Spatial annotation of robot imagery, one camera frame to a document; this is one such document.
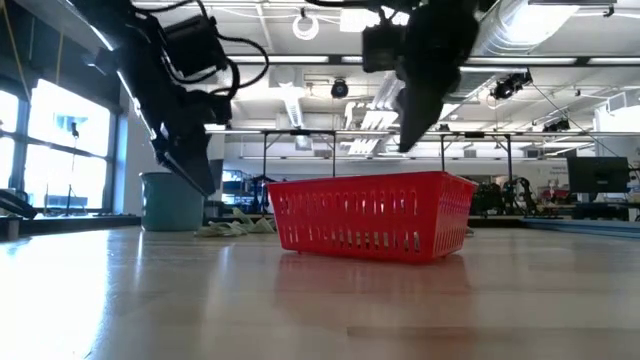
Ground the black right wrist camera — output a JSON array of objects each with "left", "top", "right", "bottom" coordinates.
[{"left": 361, "top": 22, "right": 407, "bottom": 75}]

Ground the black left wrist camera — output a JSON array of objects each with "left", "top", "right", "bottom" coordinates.
[{"left": 163, "top": 14, "right": 230, "bottom": 77}]

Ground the large bright window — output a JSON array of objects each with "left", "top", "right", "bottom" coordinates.
[{"left": 0, "top": 78, "right": 119, "bottom": 216}]

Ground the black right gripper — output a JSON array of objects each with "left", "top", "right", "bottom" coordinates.
[{"left": 393, "top": 14, "right": 482, "bottom": 154}]

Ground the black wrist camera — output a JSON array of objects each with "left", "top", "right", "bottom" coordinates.
[
  {"left": 361, "top": 22, "right": 407, "bottom": 75},
  {"left": 163, "top": 14, "right": 230, "bottom": 77}
]

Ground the silver ventilation duct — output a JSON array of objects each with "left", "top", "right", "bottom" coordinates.
[{"left": 474, "top": 0, "right": 616, "bottom": 56}]

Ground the red plastic slotted basket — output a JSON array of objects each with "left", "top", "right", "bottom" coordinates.
[{"left": 267, "top": 170, "right": 479, "bottom": 265}]

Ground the green mug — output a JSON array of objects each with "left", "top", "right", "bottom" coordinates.
[{"left": 139, "top": 172, "right": 207, "bottom": 232}]

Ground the long ceiling light strip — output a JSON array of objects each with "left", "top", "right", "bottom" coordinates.
[
  {"left": 227, "top": 54, "right": 331, "bottom": 65},
  {"left": 467, "top": 56, "right": 579, "bottom": 66},
  {"left": 587, "top": 56, "right": 640, "bottom": 66}
]

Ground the white coiled cable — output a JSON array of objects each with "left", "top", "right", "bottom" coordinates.
[{"left": 292, "top": 13, "right": 320, "bottom": 42}]

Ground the black track light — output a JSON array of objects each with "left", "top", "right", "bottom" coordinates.
[
  {"left": 489, "top": 72, "right": 534, "bottom": 101},
  {"left": 542, "top": 118, "right": 571, "bottom": 134}
]

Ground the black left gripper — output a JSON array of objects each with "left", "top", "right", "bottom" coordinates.
[{"left": 119, "top": 49, "right": 234, "bottom": 197}]

